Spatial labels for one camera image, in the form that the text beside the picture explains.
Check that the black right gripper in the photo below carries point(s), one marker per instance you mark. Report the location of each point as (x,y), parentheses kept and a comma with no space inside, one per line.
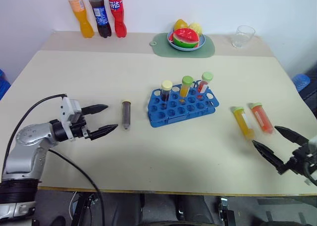
(298,161)

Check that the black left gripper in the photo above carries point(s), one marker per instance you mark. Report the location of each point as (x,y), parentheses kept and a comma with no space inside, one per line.
(78,129)

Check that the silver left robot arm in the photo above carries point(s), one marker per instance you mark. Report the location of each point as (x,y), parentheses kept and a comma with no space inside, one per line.
(27,146)

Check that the orange-red tube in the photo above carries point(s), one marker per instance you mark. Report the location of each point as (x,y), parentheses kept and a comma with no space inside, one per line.
(262,119)

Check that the dark liquid tube yellow cap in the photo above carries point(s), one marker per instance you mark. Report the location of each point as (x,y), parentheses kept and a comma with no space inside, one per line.
(166,91)

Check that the blue test tube rack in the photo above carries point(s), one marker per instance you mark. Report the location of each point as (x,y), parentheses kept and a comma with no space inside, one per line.
(180,105)

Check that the orange liquid tube green cap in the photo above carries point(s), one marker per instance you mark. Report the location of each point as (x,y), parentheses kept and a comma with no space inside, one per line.
(186,86)

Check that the red liquid tube green cap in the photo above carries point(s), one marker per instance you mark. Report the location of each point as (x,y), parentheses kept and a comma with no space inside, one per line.
(204,83)

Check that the blue stool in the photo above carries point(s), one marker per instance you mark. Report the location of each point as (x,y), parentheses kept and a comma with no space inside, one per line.
(3,83)
(301,81)

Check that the green placemat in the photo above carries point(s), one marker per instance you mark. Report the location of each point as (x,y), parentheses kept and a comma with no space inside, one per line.
(161,45)

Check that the orange soda bottle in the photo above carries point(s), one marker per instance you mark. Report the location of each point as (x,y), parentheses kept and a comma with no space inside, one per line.
(83,17)

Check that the cola bottle blue label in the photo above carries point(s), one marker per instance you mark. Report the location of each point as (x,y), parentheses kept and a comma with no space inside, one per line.
(100,15)

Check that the red soda bottle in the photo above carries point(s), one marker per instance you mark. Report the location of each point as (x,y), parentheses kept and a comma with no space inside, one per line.
(117,15)

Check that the bowl of fruit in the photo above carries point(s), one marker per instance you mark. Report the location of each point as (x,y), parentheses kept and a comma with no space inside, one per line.
(183,47)

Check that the clear plastic cup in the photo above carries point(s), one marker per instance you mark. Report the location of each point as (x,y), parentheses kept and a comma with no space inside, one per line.
(242,36)

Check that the toy watermelon slice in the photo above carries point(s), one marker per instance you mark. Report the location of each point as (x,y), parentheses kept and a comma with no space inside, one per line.
(187,37)

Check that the toy orange fruit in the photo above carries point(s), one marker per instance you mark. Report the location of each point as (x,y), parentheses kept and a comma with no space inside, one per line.
(180,25)

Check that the toy yellow lemon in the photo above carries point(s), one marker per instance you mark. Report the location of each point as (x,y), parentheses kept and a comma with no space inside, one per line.
(195,27)

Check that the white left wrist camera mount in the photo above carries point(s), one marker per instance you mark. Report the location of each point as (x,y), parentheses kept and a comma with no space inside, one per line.
(69,110)

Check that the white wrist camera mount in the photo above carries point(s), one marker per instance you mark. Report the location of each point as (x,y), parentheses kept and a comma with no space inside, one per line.
(69,110)
(312,146)

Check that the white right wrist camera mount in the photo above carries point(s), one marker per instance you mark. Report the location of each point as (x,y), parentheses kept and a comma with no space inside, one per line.
(312,146)

